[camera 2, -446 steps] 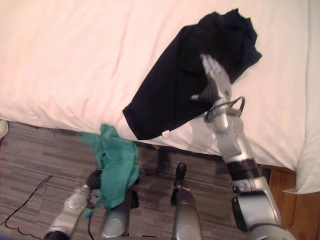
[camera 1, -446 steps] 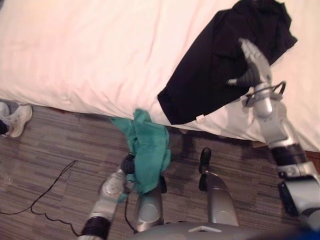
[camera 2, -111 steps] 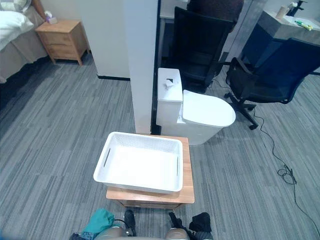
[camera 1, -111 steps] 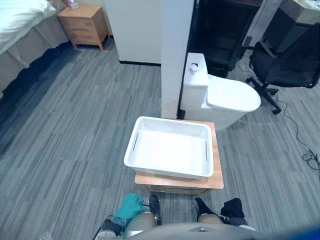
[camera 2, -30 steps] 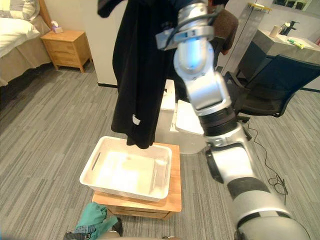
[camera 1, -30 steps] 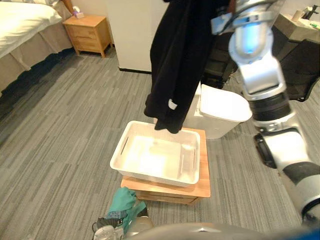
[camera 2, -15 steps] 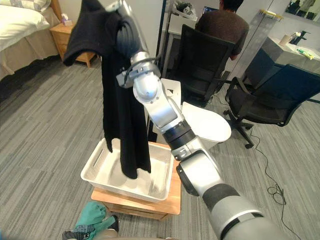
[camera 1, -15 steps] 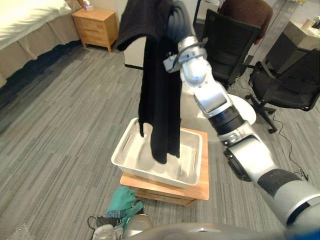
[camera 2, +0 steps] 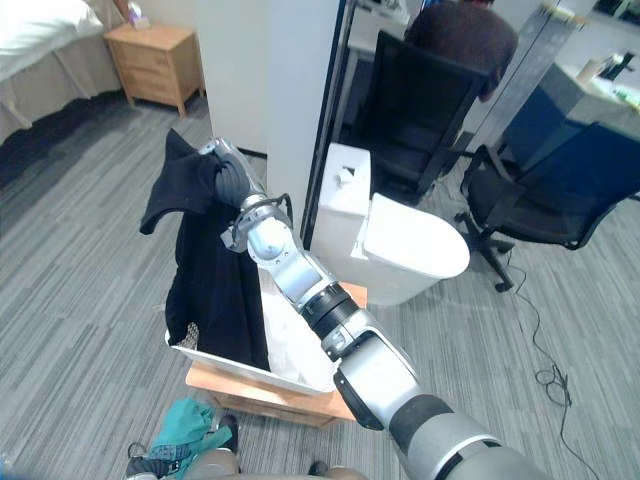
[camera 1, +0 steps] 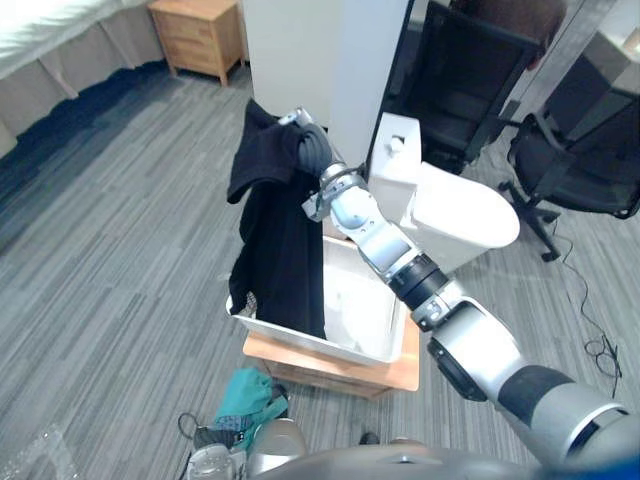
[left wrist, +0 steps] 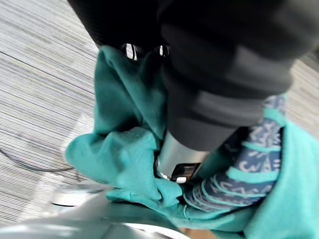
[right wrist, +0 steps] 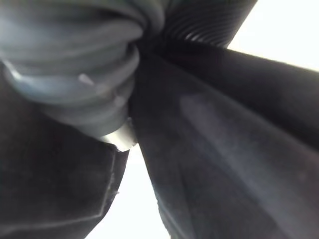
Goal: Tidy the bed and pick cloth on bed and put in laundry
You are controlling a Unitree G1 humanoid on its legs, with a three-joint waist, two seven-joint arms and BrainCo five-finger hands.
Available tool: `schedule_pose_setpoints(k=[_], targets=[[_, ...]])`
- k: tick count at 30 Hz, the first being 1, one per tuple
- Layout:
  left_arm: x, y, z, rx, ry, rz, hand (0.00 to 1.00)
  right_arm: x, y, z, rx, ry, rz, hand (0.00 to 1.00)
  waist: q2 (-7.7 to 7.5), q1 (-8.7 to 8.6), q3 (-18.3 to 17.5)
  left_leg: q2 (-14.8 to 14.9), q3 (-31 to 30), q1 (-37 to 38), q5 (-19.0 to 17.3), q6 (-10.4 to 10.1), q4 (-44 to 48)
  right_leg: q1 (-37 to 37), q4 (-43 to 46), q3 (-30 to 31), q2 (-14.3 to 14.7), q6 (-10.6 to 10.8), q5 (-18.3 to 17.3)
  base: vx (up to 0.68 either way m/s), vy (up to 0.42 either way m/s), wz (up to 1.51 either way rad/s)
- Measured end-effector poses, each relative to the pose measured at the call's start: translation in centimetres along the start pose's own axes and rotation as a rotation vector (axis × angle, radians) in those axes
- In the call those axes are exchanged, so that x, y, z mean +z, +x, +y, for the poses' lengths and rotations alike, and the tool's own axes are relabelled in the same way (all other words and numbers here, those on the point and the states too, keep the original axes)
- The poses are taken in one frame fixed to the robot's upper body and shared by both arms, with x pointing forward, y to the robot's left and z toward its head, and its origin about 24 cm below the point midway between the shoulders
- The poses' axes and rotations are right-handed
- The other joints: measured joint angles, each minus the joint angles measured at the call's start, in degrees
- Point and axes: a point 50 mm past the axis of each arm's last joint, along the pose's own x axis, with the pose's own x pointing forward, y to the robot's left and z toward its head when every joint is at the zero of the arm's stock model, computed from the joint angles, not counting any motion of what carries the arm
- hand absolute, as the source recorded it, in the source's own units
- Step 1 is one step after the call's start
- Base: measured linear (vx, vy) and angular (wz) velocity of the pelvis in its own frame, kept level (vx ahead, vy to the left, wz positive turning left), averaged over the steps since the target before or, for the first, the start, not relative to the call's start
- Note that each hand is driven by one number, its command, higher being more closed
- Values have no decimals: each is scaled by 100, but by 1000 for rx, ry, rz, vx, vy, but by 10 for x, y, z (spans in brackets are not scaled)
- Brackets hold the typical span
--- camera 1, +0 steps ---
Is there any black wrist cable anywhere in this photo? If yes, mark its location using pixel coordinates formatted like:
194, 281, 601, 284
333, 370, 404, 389
176, 411, 202, 442

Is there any black cloth garment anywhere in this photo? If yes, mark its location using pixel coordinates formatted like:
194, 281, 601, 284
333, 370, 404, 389
227, 98, 329, 342

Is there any wooden stool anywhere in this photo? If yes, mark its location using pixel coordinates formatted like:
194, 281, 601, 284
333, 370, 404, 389
243, 314, 421, 400

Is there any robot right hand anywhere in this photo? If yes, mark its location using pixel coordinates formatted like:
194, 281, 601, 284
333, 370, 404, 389
277, 106, 336, 176

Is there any beige bed skirt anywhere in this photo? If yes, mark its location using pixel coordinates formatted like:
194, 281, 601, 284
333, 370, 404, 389
0, 4, 169, 156

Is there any white plastic laundry bin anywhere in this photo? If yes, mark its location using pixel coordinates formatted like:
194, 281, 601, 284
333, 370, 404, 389
224, 234, 407, 365

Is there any patterned cloth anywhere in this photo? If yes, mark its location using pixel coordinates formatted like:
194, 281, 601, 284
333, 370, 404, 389
230, 291, 259, 319

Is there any black floor cable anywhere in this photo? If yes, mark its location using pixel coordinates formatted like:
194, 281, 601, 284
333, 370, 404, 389
549, 209, 624, 399

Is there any wooden nightstand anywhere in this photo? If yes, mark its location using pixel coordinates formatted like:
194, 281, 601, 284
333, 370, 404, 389
147, 0, 247, 87

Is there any teal cloth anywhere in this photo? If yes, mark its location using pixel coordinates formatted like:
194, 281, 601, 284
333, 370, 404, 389
213, 367, 291, 441

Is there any robot body silver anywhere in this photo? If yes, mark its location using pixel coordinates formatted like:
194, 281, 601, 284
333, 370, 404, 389
279, 438, 551, 480

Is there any white bed mattress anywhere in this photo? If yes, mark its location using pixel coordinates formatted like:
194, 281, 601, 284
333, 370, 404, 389
0, 0, 134, 81

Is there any black frame chair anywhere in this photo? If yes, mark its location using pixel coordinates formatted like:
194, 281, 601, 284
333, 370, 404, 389
379, 0, 569, 176

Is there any black mesh office chair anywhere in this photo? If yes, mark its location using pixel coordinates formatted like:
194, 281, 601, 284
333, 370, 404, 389
497, 89, 640, 264

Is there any white toilet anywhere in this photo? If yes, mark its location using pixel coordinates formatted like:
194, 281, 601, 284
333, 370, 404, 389
368, 112, 522, 275

